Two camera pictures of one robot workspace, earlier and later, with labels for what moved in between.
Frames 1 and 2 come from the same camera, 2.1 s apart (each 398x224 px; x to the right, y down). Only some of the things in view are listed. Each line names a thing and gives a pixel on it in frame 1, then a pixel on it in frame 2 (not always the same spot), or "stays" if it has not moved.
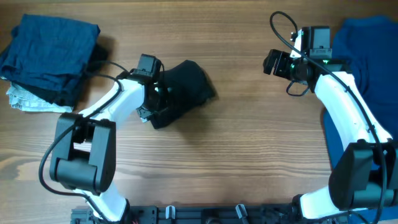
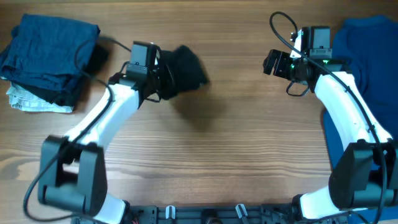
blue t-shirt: [368, 46] stays
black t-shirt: [189, 87] → [188, 72]
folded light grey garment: [23, 99] stays
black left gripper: [167, 96] → [168, 78]
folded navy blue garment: [49, 51] stays
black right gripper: [279, 70] stays
